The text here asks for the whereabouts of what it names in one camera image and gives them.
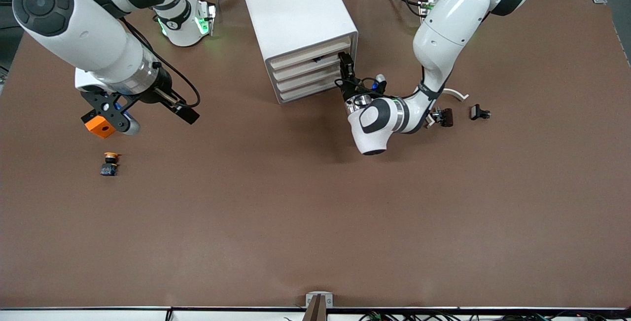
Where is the yellow mushroom push button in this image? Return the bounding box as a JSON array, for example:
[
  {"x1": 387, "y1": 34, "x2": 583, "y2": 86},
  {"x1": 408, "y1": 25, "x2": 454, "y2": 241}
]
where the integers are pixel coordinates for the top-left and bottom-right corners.
[{"x1": 100, "y1": 151, "x2": 121, "y2": 177}]

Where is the orange and black box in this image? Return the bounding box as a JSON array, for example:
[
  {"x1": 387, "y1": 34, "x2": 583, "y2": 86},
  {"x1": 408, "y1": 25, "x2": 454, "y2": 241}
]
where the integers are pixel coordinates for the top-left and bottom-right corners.
[{"x1": 83, "y1": 114, "x2": 121, "y2": 139}]

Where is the small black connector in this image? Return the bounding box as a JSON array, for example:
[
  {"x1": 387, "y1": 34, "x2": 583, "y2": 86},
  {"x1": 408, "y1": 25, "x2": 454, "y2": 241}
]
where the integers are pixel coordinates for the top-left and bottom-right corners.
[{"x1": 430, "y1": 107, "x2": 454, "y2": 128}]

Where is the brown table cover sheet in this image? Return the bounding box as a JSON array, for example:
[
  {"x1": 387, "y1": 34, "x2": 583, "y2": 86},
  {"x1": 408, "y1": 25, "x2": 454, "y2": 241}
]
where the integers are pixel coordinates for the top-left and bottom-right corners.
[{"x1": 0, "y1": 0, "x2": 631, "y2": 309}]

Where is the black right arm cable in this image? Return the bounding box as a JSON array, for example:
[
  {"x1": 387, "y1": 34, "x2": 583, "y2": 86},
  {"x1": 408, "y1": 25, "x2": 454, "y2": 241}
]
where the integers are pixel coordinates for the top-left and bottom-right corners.
[{"x1": 118, "y1": 15, "x2": 202, "y2": 109}]

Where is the black right camera bracket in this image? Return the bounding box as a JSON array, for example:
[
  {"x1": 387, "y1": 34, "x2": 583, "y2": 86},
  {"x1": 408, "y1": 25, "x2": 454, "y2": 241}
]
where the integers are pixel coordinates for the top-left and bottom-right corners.
[{"x1": 80, "y1": 89, "x2": 133, "y2": 135}]

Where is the white half-ring pipe clamp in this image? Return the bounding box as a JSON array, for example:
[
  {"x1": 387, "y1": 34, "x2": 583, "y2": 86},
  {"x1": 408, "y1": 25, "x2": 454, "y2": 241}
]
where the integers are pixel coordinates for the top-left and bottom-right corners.
[{"x1": 425, "y1": 88, "x2": 469, "y2": 128}]

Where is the grey metal mount bracket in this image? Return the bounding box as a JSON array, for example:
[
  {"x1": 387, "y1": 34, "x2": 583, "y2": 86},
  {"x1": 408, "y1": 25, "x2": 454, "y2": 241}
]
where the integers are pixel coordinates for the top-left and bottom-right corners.
[{"x1": 305, "y1": 291, "x2": 334, "y2": 309}]

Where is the white table edge rail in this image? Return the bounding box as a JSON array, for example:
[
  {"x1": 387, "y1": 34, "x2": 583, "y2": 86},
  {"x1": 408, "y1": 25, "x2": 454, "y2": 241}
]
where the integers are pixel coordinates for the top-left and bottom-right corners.
[{"x1": 0, "y1": 306, "x2": 631, "y2": 321}]

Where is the dark camera pole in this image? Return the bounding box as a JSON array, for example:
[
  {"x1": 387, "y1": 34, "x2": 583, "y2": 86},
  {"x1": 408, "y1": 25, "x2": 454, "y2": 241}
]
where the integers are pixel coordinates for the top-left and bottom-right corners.
[{"x1": 306, "y1": 295, "x2": 328, "y2": 321}]

